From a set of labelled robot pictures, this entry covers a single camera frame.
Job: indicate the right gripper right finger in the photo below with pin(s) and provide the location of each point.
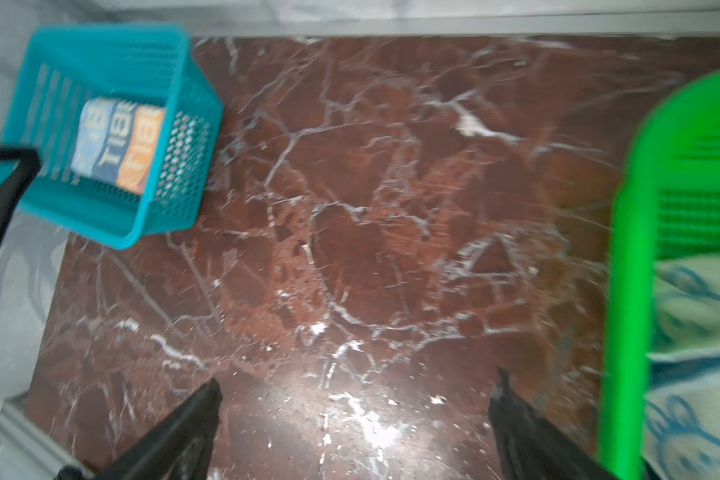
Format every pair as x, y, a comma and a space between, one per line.
530, 447

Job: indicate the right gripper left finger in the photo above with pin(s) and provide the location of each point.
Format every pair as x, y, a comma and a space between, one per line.
180, 446

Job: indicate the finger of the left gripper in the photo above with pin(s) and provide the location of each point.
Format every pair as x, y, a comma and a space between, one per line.
17, 183

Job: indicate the striped multicolour rabbit towel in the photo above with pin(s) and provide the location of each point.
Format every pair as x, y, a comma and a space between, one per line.
117, 142

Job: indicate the teal plastic basket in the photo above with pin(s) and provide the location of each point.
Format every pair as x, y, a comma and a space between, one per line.
149, 63

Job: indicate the blue bunny towel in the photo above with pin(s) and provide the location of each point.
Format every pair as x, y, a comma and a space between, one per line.
681, 429

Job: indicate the green plastic basket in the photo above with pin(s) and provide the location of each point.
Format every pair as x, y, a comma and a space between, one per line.
667, 207

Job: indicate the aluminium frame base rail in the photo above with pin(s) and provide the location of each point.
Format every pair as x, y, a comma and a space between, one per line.
28, 452

